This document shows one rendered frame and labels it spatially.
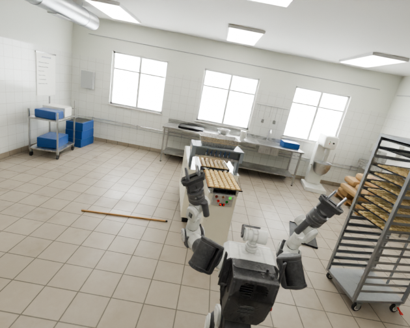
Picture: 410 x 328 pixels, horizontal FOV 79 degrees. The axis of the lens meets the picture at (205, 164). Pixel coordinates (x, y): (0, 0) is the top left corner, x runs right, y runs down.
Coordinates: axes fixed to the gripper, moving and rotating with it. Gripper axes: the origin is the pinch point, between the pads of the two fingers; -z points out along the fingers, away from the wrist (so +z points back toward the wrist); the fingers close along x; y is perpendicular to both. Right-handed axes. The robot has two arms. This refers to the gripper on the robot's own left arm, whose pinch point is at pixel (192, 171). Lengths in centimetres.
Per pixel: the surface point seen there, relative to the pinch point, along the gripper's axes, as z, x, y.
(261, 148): 254, 294, -327
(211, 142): 98, 93, -177
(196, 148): 105, 74, -185
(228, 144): 105, 115, -168
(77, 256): 146, -101, -127
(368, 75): 138, 580, -293
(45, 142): 143, -145, -456
